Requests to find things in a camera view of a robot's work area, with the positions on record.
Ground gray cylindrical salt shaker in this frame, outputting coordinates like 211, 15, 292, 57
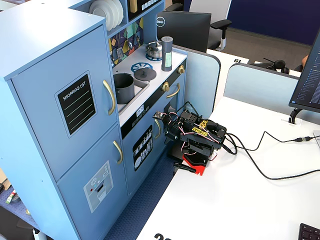
161, 36, 174, 72

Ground monitor with lit screen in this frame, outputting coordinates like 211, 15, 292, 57
288, 29, 320, 113

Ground small striped object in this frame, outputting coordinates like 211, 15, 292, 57
5, 189, 17, 205

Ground gold fridge door handle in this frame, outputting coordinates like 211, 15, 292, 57
102, 79, 117, 116

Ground red robot base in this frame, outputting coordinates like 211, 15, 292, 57
182, 152, 209, 177

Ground black headphones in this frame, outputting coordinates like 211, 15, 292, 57
263, 57, 291, 75

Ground dark gray cooking pot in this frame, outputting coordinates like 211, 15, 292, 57
113, 73, 136, 105

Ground gold dishwasher door handle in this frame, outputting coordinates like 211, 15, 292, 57
154, 118, 162, 140

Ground black table clamp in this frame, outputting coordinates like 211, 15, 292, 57
173, 161, 197, 174

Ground gold oven door handle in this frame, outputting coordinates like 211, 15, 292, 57
165, 82, 181, 99

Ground black keyboard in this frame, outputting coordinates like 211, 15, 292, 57
298, 223, 320, 240

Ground black monitor stand clamp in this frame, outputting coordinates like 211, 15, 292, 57
288, 107, 303, 125

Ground dark gray pot lid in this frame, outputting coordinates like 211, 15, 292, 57
133, 67, 157, 82

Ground black Dell monitor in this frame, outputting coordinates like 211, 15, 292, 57
156, 10, 212, 53

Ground blue wooden toy kitchen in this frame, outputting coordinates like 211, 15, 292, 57
0, 0, 188, 240

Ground gold freezer door handle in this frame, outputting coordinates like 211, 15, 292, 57
112, 140, 124, 165

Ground white toy plate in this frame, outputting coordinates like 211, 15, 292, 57
88, 0, 112, 32
113, 0, 125, 25
104, 0, 119, 28

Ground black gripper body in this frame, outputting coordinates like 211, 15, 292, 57
166, 115, 187, 135

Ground steel pan with lid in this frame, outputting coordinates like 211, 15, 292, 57
145, 41, 163, 58

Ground black power cable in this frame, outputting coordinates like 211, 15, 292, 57
224, 133, 320, 181

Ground small wrist camera board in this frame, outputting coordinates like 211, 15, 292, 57
152, 111, 168, 121

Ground light blue desk divider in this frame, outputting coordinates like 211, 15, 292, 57
172, 44, 222, 118
223, 62, 320, 126

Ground white black office chair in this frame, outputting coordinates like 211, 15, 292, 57
166, 0, 233, 52

